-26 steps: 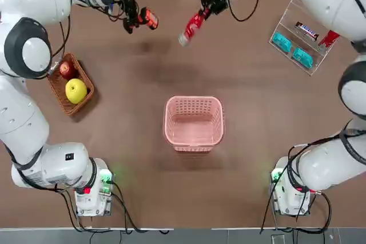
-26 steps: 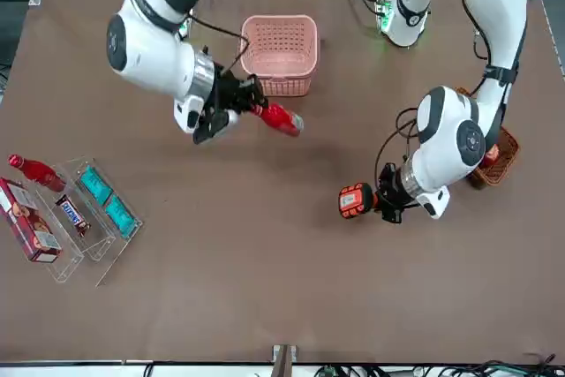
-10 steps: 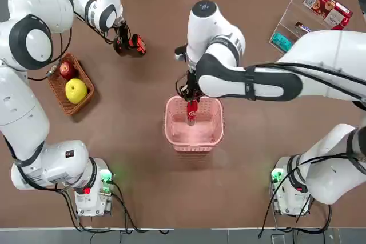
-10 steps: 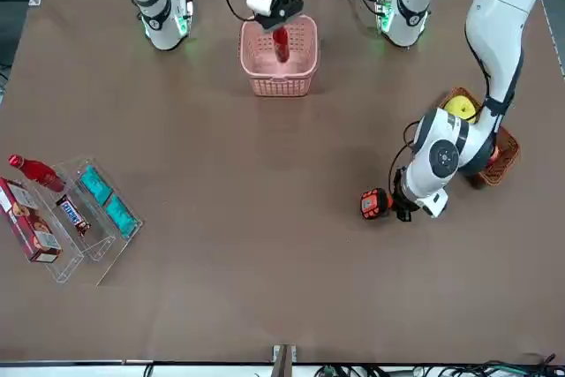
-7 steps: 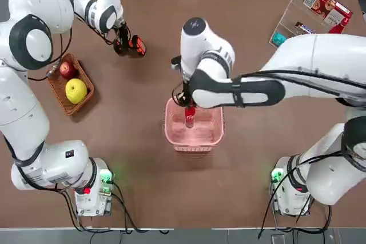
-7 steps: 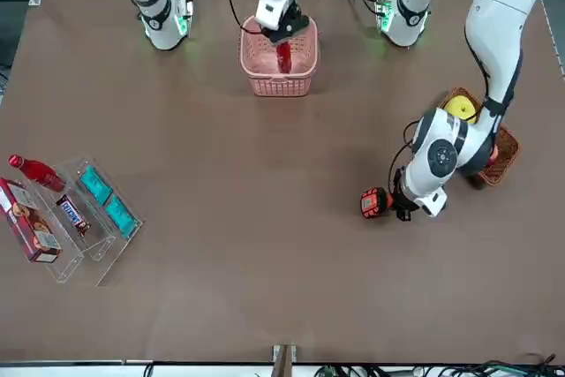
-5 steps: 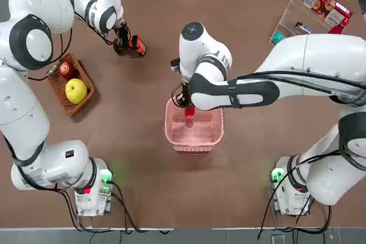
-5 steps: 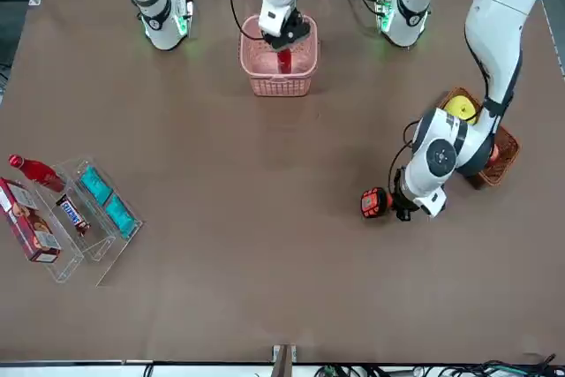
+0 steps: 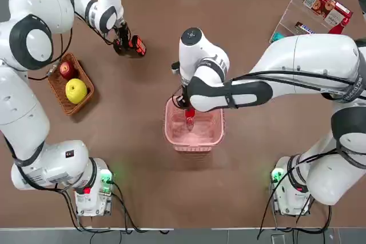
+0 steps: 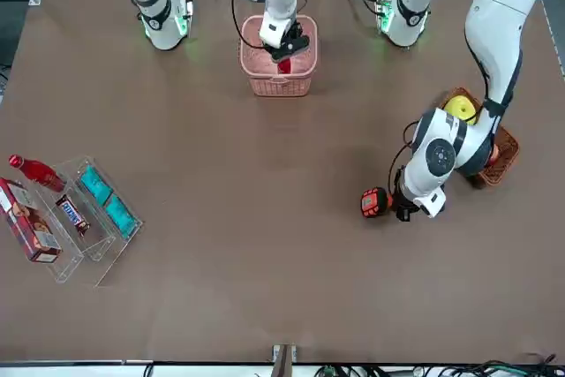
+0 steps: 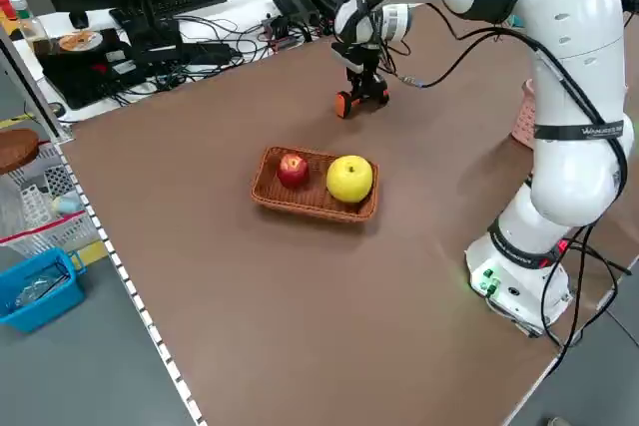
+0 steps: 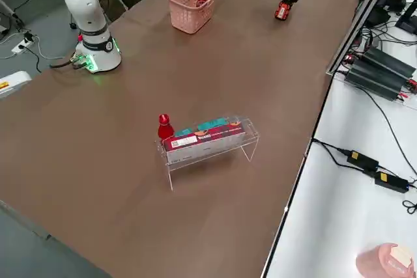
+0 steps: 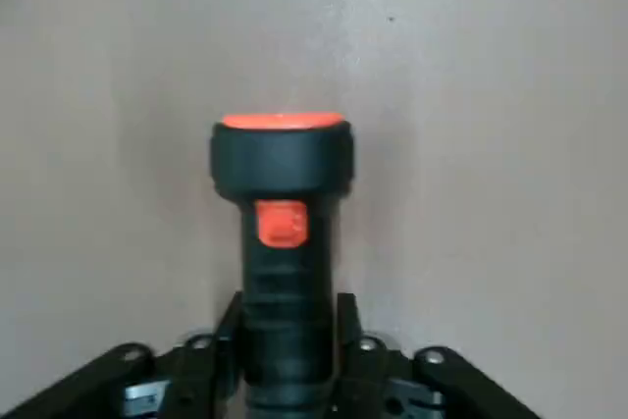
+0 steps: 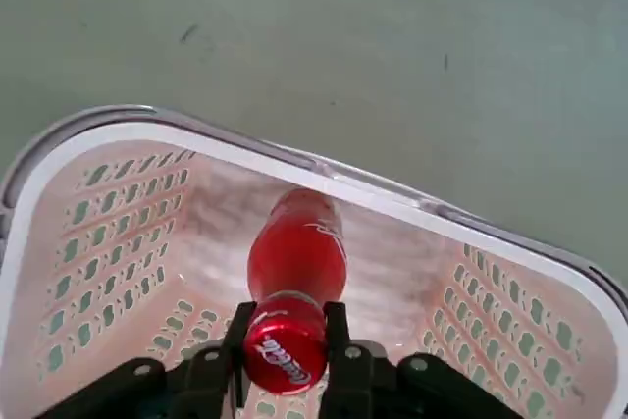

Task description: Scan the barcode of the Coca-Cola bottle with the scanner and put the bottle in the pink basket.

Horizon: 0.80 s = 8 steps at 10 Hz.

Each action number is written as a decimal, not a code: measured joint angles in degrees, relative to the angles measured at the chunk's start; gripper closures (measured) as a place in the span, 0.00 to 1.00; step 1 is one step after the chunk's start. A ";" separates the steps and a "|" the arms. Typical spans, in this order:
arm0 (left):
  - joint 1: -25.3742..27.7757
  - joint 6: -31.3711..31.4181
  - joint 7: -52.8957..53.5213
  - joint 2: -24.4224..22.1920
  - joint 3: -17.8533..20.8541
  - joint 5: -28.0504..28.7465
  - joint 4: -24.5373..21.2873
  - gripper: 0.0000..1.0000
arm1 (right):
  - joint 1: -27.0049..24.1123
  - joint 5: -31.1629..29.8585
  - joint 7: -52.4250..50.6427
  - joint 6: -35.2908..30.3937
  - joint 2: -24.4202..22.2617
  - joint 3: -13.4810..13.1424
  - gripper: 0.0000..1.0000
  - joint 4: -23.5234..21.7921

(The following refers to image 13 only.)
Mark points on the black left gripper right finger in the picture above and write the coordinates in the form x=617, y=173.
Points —
x=373, y=370

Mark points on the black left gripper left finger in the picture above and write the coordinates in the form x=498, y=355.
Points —
x=196, y=370

